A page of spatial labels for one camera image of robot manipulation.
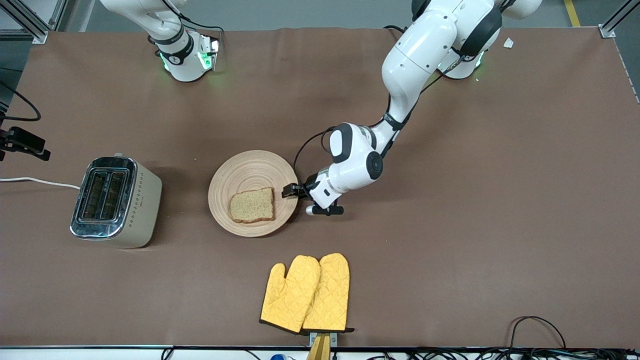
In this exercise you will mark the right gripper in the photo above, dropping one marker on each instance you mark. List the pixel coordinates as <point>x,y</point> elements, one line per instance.
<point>2,141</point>

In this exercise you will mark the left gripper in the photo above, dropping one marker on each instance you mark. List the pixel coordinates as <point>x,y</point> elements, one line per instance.
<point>306,188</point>

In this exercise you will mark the slice of brown toast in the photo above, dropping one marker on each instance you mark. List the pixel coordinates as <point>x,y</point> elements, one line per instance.
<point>252,206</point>

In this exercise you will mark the round wooden plate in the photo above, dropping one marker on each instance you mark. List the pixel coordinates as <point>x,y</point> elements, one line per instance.
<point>250,170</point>

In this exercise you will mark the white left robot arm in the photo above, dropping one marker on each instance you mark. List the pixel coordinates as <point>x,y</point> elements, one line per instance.
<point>425,50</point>

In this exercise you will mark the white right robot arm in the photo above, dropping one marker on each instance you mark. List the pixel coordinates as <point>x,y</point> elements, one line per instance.
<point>182,60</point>

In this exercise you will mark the brown table cover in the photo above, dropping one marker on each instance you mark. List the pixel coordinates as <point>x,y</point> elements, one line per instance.
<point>350,250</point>

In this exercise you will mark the yellow quilted oven mitt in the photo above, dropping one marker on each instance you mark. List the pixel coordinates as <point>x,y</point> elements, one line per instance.
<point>287,297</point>
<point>330,295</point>

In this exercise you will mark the silver two-slot toaster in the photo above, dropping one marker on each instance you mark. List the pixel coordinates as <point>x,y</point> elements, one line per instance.
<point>115,210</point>

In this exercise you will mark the wooden wedge piece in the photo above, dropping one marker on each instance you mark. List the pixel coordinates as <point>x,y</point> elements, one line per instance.
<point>320,350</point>

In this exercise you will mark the blue round object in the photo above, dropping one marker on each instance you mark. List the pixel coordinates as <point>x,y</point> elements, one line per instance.
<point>278,357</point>

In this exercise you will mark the small white paper scrap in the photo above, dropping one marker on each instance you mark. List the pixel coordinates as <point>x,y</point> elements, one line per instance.
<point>508,43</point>

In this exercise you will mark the aluminium frame post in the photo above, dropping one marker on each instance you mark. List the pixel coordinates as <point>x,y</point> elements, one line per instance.
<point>30,25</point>
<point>612,22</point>

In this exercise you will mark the grey metal bracket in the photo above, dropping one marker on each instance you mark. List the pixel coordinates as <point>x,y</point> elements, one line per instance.
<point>333,339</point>

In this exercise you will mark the white table edge rail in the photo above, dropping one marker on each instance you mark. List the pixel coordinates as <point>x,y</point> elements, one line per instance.
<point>100,354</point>

